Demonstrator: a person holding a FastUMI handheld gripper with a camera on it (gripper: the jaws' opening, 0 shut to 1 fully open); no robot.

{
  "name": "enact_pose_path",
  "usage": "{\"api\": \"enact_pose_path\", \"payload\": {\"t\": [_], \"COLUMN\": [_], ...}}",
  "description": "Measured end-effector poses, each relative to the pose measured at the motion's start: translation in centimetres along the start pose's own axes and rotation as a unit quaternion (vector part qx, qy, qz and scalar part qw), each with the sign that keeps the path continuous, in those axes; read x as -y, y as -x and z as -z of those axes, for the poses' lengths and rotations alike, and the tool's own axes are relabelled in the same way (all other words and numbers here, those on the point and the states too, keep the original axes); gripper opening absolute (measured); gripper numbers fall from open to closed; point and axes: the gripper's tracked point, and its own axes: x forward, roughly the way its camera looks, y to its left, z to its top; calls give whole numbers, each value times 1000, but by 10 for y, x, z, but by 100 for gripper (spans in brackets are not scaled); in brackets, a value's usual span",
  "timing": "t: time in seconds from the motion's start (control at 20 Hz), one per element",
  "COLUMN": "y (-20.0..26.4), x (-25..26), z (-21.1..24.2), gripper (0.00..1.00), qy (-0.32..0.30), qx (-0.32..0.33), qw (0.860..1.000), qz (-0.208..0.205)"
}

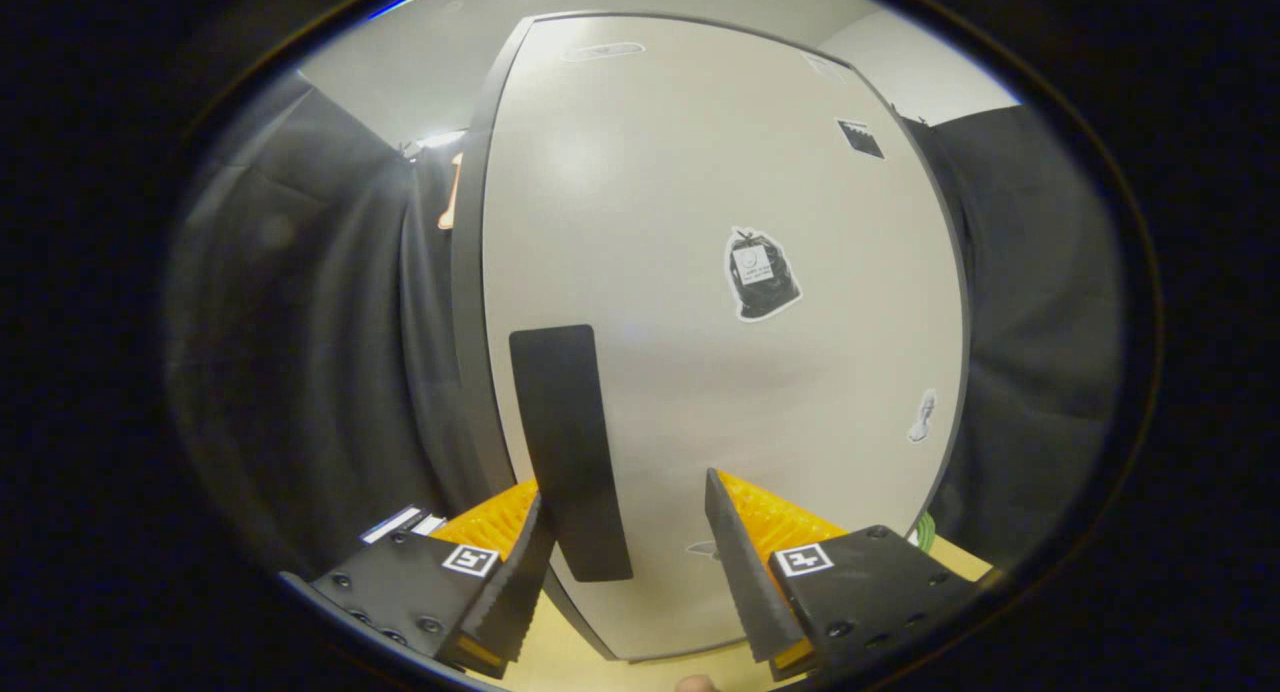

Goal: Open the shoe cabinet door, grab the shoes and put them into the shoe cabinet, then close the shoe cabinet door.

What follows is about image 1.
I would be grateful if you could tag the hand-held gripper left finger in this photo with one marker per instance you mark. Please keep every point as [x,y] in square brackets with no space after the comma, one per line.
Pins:
[410,582]

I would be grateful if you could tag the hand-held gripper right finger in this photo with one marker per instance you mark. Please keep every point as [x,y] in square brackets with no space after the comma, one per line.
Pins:
[870,582]

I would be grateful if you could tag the grey shoe cabinet door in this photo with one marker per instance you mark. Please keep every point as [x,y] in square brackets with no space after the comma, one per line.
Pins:
[650,172]

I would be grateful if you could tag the white printed box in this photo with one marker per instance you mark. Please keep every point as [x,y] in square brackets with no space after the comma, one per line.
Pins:
[432,523]
[392,523]

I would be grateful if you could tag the watermelon slice toy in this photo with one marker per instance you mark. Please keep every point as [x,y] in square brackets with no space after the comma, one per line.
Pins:
[926,534]

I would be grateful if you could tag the black backdrop cloth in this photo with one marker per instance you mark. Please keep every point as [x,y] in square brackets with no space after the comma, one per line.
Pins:
[300,322]

